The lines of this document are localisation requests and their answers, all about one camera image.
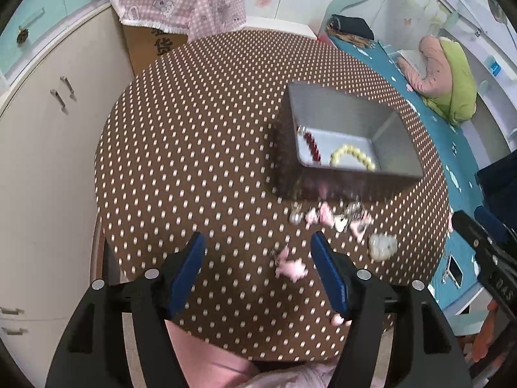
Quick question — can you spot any teal drawer unit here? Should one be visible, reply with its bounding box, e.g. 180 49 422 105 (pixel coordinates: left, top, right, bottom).
0 0 119 87

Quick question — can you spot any person's right hand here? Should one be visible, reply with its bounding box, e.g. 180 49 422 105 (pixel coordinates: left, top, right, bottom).
472 298 501 363

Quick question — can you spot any pink ribbon hair clip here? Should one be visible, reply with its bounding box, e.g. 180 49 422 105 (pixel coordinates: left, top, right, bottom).
351 212 373 240

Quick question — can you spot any white side table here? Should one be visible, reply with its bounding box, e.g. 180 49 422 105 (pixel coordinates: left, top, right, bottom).
244 16 316 40

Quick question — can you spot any person's pink clothing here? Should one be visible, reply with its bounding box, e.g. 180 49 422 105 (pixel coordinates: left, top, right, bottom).
165 318 389 388

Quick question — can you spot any yellow bead bracelet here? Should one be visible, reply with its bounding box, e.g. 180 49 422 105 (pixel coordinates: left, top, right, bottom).
329 144 378 171

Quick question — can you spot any brown polka dot tablecloth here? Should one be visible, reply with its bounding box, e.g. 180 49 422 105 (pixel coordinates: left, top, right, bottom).
94 29 451 363

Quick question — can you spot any dark navy cloth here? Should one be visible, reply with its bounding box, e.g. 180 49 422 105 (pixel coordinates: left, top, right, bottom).
474 151 517 231

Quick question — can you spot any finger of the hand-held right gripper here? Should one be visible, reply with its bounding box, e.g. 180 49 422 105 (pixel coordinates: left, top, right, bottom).
475 207 510 247
451 211 494 257

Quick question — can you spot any pink pillow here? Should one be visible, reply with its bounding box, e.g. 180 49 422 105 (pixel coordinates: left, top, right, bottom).
397 35 452 98

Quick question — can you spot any silver metal tin box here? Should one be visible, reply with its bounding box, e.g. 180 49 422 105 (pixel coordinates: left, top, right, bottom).
271 81 424 203

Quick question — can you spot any white cabinet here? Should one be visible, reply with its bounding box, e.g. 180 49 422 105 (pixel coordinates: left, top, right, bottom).
0 3 136 388

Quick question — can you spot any cardboard box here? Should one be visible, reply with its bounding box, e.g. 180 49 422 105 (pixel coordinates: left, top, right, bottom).
121 22 190 78

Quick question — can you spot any red bead bracelet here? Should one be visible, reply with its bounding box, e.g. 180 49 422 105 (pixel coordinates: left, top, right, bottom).
298 126 323 166

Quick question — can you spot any green pillow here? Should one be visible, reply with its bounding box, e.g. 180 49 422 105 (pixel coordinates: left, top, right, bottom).
422 38 479 126

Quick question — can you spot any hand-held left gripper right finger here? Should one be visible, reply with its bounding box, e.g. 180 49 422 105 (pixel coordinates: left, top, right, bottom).
311 230 473 388

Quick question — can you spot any grey fuzzy ball hair tie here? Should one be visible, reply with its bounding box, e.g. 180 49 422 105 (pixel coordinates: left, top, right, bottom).
368 232 399 262

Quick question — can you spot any black bag on bed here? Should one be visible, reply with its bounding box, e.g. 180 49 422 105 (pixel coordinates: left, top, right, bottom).
328 15 375 42

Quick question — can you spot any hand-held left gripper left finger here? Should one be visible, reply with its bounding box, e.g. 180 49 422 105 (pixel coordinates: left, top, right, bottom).
45 232 207 388

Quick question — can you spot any pink bow hair clip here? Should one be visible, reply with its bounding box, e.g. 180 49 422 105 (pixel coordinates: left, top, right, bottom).
274 246 308 282

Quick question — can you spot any smartphone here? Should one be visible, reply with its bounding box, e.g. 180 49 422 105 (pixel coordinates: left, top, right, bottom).
446 256 466 288

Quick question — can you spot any blue printed bed sheet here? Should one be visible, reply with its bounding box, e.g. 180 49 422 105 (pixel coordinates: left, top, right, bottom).
322 34 492 317

